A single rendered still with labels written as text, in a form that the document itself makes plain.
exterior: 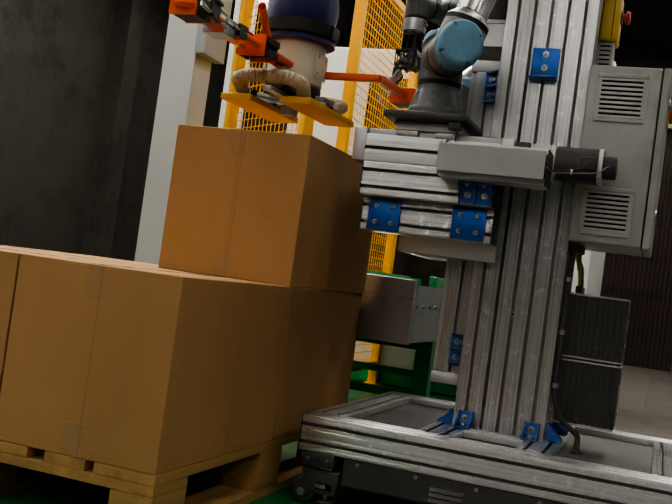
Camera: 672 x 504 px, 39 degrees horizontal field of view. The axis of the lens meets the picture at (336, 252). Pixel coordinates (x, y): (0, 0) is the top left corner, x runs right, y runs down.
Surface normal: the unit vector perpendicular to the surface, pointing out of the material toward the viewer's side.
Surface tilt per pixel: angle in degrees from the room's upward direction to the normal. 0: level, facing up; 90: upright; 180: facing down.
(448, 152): 90
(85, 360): 90
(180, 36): 90
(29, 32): 90
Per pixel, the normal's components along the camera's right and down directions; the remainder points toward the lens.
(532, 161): -0.32, -0.07
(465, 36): 0.06, 0.11
